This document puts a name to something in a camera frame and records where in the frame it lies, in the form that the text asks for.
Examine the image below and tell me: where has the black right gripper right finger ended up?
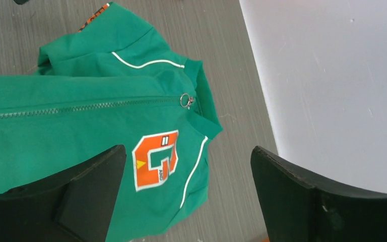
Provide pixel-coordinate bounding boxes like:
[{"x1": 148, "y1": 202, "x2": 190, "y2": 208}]
[{"x1": 250, "y1": 146, "x2": 387, "y2": 241}]

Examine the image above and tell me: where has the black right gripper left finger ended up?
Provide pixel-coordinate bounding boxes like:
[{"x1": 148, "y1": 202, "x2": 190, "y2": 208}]
[{"x1": 0, "y1": 145, "x2": 126, "y2": 241}]

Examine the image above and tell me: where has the green varsity jacket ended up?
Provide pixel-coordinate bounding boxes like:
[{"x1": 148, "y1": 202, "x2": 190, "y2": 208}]
[{"x1": 0, "y1": 2, "x2": 222, "y2": 241}]

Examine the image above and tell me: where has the silver zipper pull ring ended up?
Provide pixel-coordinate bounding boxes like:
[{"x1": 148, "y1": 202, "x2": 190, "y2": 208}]
[{"x1": 179, "y1": 93, "x2": 196, "y2": 110}]

